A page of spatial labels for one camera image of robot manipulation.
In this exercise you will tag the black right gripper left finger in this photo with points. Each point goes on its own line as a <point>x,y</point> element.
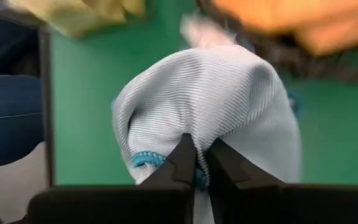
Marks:
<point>135,205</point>

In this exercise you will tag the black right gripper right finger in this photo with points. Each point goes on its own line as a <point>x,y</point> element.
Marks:
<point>275,205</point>

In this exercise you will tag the pale blue-edged microfiber towel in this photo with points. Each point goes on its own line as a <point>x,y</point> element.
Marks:
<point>213,93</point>

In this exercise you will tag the orange microfiber towel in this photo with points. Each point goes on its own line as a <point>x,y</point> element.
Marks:
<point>306,21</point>

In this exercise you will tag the yellow microfiber towel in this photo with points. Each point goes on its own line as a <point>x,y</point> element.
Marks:
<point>82,14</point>

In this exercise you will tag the green table mat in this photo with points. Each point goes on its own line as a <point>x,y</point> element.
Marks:
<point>85,109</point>

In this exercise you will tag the person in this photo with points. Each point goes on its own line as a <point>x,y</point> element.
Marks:
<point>8,109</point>

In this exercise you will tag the black aluminium table frame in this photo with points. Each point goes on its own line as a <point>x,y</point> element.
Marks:
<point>46,109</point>

